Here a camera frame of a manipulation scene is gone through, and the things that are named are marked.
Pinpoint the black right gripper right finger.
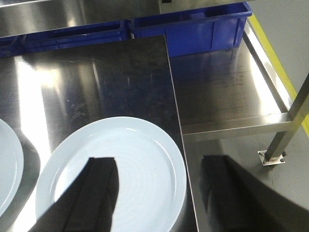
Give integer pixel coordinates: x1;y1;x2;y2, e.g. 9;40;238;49
202;155;309;232

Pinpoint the steel leg with base plate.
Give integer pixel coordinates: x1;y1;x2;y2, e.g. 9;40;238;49
257;72;309;167

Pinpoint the light blue plate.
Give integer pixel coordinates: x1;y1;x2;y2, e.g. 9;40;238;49
35;116;186;232
0;120;24;215

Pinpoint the blue lower crate right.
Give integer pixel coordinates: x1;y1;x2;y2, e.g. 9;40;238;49
129;2;253;57

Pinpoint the blue lower crate middle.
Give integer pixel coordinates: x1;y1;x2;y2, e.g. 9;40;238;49
21;20;129;52

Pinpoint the blue lower crate back-left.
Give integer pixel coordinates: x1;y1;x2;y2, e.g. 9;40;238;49
0;36;25;58

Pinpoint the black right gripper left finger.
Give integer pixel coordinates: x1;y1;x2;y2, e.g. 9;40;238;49
30;158;119;232

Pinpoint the steel lower side shelf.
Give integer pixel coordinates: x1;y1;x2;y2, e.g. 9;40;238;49
170;24;292;142

